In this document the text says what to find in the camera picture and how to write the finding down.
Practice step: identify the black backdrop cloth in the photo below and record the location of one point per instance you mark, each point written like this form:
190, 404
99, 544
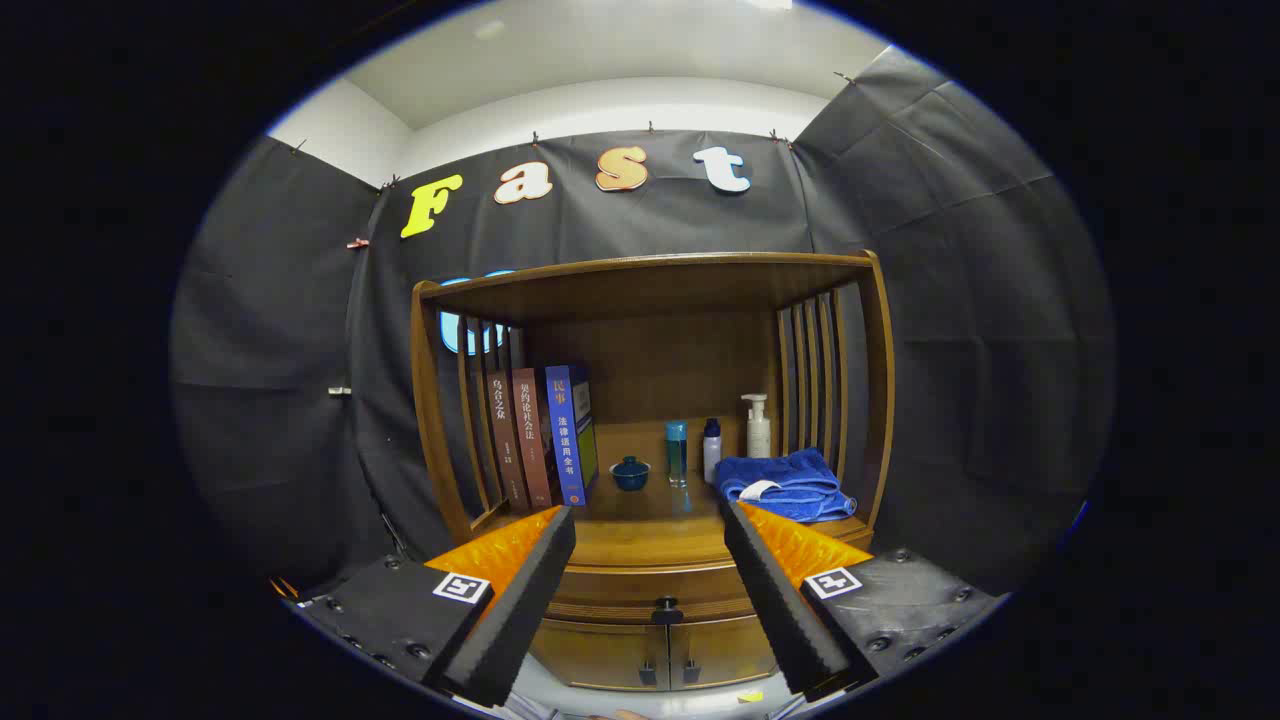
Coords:
950, 300

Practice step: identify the blue lidded teacup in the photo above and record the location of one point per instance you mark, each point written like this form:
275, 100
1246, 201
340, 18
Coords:
630, 475

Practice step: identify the blue book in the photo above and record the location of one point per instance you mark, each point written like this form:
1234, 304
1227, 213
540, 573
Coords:
565, 440

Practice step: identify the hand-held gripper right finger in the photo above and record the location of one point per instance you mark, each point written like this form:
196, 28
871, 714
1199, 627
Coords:
780, 610

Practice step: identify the green book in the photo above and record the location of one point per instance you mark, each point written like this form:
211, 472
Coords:
590, 455

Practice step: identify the blue folded towel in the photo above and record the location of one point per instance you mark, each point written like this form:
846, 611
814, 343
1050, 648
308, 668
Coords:
800, 485

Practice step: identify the white pump bottle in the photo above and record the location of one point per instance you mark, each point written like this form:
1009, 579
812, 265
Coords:
758, 435

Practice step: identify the wooden cabinet door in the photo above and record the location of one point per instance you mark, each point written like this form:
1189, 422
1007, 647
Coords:
600, 655
725, 648

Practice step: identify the wooden drawer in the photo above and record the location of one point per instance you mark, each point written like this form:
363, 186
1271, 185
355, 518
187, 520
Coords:
620, 590

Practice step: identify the brown book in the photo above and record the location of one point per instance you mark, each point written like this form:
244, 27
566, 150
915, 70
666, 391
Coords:
505, 440
532, 440

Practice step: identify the white bottle dark cap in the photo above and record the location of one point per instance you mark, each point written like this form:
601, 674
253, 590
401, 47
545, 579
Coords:
712, 455

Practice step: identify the wooden cabinet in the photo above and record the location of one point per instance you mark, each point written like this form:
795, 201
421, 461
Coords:
650, 290

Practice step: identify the teal glass bottle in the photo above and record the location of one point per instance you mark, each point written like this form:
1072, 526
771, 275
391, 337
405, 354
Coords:
677, 455

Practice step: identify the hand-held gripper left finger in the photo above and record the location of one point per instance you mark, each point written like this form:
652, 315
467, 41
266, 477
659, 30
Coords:
520, 610

